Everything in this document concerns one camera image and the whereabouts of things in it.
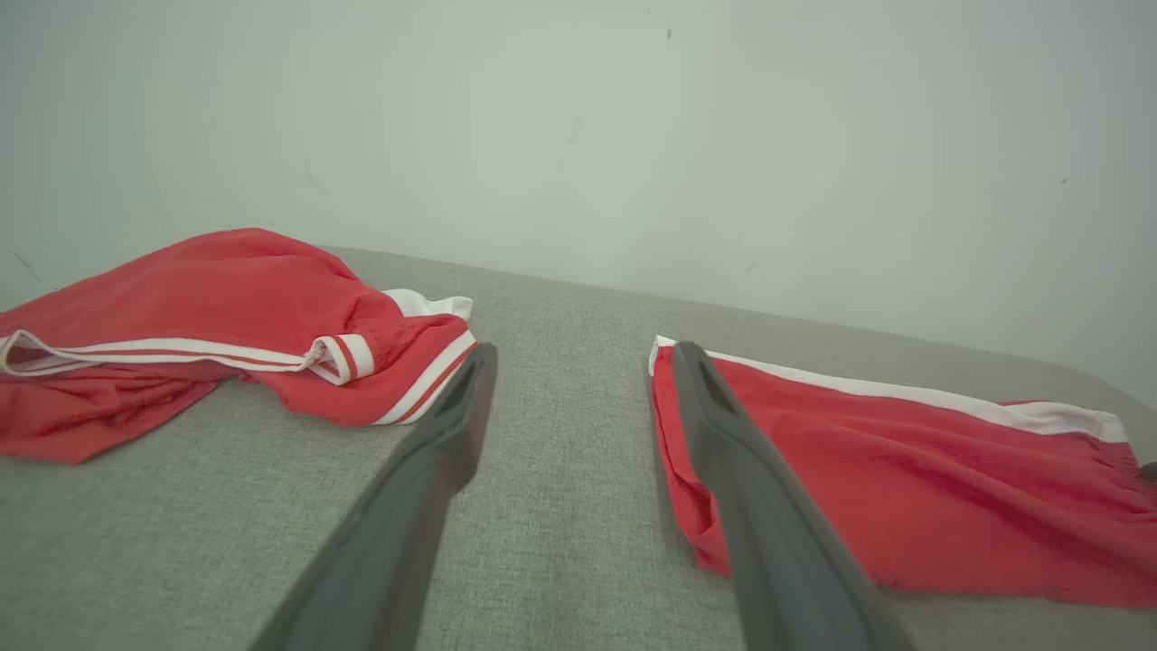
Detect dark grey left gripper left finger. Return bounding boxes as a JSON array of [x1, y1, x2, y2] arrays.
[[251, 342, 499, 651]]

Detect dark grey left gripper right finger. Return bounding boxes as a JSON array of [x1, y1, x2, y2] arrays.
[[672, 341, 918, 651]]

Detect red jersey with white sleeves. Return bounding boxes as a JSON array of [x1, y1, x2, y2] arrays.
[[0, 228, 477, 465]]

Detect red shorts with white trim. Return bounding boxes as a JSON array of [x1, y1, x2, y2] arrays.
[[648, 335, 1157, 609]]

